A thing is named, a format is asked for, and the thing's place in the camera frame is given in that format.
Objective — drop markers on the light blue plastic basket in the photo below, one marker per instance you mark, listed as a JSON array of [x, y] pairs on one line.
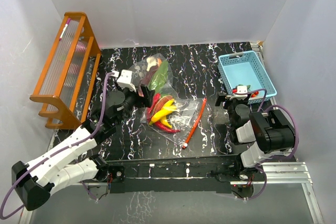
[[246, 68]]

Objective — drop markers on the yellow fake banana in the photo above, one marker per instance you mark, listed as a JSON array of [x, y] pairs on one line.
[[159, 118]]

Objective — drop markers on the red fake chili pepper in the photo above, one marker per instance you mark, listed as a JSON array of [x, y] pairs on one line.
[[158, 102]]

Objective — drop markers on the pink white marker pen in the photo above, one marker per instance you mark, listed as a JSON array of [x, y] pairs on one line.
[[64, 28]]

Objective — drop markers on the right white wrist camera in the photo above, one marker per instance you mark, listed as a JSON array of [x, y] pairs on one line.
[[240, 90]]

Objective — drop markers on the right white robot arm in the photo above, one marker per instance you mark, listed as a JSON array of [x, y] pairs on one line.
[[269, 133]]

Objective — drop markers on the clear zip bag red slider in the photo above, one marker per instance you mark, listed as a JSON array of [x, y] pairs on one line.
[[186, 118]]

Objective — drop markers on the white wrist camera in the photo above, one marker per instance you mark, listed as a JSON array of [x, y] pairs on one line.
[[125, 80], [240, 90]]

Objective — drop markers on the orange wooden rack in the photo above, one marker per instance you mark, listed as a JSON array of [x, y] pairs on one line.
[[67, 80]]

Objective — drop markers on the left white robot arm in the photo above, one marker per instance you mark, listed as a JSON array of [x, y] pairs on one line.
[[34, 182]]

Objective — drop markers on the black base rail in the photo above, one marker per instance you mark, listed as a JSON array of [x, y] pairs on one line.
[[218, 174]]

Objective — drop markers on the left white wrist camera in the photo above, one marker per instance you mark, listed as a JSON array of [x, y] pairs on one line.
[[125, 80]]

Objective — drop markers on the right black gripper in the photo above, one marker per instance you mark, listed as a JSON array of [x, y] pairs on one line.
[[222, 98]]

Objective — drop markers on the fake cherry tomato vine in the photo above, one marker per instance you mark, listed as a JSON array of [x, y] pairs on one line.
[[252, 93]]

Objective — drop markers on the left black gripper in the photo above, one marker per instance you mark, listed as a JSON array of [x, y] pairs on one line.
[[144, 101]]

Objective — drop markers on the clear bag with green leaf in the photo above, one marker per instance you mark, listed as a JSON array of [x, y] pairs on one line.
[[154, 72]]

